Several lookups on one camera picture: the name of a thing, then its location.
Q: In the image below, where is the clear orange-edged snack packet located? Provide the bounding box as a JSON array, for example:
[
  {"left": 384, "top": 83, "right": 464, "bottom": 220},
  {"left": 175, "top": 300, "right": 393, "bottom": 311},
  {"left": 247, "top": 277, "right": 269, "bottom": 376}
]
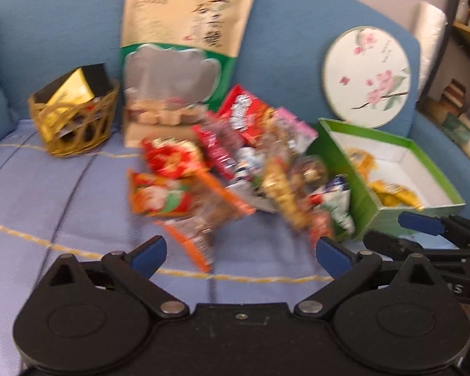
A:
[{"left": 159, "top": 171, "right": 255, "bottom": 273}]

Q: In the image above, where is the orange green snack packet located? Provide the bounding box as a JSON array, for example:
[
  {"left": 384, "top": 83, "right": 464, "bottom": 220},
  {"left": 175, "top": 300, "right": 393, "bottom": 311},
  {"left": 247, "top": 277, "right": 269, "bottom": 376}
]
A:
[{"left": 127, "top": 169, "right": 193, "bottom": 217}]

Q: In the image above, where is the green white snack packet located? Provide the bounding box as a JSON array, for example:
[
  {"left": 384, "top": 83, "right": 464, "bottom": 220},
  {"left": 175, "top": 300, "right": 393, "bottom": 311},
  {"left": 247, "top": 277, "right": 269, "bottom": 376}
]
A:
[{"left": 309, "top": 174, "right": 356, "bottom": 239}]

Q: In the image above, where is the clear yellow twists snack packet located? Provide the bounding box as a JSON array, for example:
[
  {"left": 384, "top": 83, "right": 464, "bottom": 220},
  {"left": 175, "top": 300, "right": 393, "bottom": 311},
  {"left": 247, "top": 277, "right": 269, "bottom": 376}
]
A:
[{"left": 261, "top": 155, "right": 328, "bottom": 230}]

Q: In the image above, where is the white blue snack packet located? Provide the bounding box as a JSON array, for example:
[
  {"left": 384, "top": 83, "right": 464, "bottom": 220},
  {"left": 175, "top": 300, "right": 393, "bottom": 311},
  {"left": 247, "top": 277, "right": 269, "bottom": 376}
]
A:
[{"left": 231, "top": 147, "right": 265, "bottom": 189}]

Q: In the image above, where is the dark red striped snack packet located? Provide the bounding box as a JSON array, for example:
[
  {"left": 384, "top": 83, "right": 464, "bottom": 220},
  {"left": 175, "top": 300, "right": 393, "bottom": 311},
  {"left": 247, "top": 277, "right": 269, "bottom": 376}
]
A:
[{"left": 192, "top": 121, "right": 243, "bottom": 180}]

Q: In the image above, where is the pink snack packet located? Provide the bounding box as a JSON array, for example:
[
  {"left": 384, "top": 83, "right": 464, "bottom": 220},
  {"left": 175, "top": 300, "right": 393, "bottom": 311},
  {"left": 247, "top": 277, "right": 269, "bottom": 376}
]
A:
[{"left": 272, "top": 107, "right": 318, "bottom": 154}]

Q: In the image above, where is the red chips snack bag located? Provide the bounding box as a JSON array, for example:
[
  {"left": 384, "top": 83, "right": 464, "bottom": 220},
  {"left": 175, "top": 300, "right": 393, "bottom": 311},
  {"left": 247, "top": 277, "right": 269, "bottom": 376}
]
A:
[{"left": 216, "top": 84, "right": 275, "bottom": 147}]

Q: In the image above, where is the red orange snack bag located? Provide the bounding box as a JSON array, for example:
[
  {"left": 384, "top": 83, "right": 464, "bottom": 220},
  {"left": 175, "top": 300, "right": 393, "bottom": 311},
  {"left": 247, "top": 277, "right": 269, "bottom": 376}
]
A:
[{"left": 141, "top": 138, "right": 207, "bottom": 179}]

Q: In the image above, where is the yellow snack packet in box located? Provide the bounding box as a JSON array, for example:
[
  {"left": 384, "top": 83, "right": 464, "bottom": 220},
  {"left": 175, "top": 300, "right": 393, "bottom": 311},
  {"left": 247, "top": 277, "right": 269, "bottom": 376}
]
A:
[{"left": 346, "top": 148, "right": 424, "bottom": 211}]

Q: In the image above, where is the green white cardboard box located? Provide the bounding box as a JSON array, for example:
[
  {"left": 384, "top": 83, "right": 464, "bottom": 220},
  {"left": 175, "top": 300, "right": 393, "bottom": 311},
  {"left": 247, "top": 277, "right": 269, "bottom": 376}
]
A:
[{"left": 308, "top": 118, "right": 465, "bottom": 240}]

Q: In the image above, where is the dark bookshelf with books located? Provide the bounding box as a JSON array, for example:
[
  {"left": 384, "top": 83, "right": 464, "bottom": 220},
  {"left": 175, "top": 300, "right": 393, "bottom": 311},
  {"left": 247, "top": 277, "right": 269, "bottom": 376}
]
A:
[{"left": 419, "top": 0, "right": 470, "bottom": 158}]

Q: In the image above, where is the woven gold wicker basket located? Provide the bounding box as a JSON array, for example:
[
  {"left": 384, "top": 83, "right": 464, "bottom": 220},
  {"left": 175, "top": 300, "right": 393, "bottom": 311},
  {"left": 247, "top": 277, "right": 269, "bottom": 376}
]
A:
[{"left": 28, "top": 79, "right": 119, "bottom": 157}]

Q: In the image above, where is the round floral fan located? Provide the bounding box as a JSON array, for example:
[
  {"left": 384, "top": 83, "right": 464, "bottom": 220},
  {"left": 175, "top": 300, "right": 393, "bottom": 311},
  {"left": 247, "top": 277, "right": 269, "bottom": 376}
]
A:
[{"left": 322, "top": 26, "right": 414, "bottom": 128}]

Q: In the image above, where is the black gold box in basket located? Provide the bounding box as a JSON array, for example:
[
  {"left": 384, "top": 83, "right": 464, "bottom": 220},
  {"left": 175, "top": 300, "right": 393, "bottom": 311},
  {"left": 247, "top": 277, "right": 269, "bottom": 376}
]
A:
[{"left": 33, "top": 64, "right": 112, "bottom": 141}]

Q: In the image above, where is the white rolled cushion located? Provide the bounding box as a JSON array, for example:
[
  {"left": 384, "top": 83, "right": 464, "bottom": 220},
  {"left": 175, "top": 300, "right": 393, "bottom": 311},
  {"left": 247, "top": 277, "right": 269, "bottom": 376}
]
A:
[{"left": 412, "top": 1, "right": 447, "bottom": 96}]

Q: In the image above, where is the large beige green snack bag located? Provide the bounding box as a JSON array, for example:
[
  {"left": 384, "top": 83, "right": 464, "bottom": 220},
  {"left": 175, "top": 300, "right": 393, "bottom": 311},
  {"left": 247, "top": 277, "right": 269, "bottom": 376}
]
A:
[{"left": 120, "top": 0, "right": 254, "bottom": 148}]

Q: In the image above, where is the blue fabric sofa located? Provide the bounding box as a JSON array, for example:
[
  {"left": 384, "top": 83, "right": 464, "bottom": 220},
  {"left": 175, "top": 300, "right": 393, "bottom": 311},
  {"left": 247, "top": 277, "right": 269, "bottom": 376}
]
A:
[{"left": 0, "top": 0, "right": 470, "bottom": 220}]

